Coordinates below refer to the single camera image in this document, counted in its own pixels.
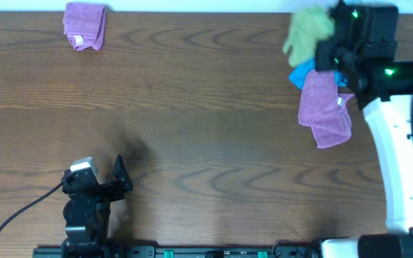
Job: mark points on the purple cloth in pile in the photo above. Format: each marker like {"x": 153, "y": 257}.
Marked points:
{"x": 324, "y": 109}

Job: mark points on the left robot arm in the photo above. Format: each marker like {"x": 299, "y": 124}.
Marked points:
{"x": 88, "y": 210}

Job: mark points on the blue cloth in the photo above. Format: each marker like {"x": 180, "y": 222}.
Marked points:
{"x": 298, "y": 75}

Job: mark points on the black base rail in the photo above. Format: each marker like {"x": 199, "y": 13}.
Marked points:
{"x": 185, "y": 252}

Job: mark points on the green microfiber cloth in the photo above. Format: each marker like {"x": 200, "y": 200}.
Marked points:
{"x": 307, "y": 27}

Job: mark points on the folded purple cloth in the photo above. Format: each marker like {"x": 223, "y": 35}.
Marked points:
{"x": 84, "y": 25}

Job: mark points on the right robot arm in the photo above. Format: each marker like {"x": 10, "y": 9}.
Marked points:
{"x": 384, "y": 89}

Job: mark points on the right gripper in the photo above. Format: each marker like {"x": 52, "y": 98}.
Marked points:
{"x": 335, "y": 60}

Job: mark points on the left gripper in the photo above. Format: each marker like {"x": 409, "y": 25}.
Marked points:
{"x": 104, "y": 188}

